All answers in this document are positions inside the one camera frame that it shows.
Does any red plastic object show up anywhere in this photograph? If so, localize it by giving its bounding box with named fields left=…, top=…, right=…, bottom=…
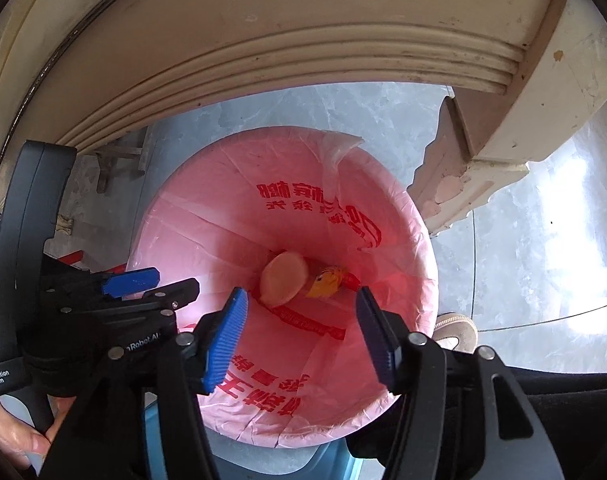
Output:
left=58, top=250, right=129, bottom=286

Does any weathered wooden frame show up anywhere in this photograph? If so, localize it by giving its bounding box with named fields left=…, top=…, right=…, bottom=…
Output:
left=96, top=130, right=152, bottom=193

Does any person's left hand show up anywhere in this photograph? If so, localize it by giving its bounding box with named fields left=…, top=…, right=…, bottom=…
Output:
left=0, top=395, right=77, bottom=466

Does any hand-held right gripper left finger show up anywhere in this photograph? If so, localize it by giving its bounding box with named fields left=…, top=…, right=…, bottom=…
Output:
left=48, top=287, right=249, bottom=480

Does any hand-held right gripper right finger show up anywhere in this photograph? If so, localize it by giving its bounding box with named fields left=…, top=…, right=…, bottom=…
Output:
left=356, top=287, right=549, bottom=480

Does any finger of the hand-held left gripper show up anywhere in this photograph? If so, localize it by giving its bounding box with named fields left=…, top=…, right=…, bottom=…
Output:
left=58, top=277, right=201, bottom=343
left=41, top=255, right=161, bottom=301

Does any pink lined trash bin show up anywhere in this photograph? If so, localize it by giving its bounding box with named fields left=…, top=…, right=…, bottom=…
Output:
left=126, top=126, right=439, bottom=448

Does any yellow red snack wrapper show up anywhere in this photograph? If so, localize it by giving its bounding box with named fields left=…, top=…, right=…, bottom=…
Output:
left=306, top=265, right=364, bottom=301

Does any round beige food piece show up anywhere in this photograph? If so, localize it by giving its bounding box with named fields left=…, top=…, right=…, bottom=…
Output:
left=261, top=251, right=309, bottom=308

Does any beige shoe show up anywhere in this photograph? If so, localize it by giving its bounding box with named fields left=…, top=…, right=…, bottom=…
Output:
left=433, top=312, right=479, bottom=356

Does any cream round table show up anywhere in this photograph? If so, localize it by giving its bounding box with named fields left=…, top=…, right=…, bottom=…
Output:
left=0, top=0, right=607, bottom=238

